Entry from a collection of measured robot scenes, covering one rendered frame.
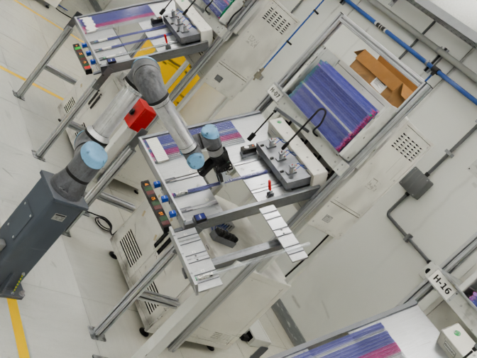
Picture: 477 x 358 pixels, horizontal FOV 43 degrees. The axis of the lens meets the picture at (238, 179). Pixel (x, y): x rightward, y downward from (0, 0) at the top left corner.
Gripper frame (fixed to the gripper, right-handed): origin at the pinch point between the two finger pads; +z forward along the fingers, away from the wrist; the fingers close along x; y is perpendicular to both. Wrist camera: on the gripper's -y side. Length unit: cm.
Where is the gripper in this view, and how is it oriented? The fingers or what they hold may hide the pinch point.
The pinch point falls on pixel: (220, 182)
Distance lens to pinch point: 297.9
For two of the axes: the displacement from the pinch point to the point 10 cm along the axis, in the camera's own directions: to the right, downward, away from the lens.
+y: 8.9, -4.2, 1.7
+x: -4.2, -6.2, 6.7
